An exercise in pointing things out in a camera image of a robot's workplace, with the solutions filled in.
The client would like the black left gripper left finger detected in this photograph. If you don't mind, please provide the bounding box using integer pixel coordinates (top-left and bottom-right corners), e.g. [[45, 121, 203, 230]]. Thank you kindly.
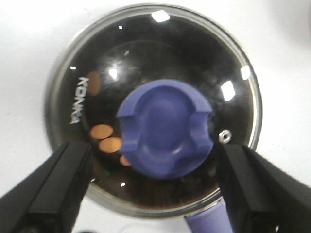
[[0, 142, 93, 233]]

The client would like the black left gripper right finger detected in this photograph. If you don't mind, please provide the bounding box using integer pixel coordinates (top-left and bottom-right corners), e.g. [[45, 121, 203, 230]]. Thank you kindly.
[[215, 144, 311, 233]]

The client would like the glass lid blue knob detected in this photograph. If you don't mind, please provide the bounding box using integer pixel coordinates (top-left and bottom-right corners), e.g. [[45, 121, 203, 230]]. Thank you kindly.
[[45, 4, 262, 218]]

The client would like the dark blue saucepan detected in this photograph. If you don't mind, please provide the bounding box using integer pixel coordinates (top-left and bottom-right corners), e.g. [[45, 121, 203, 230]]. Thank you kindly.
[[184, 198, 234, 233]]

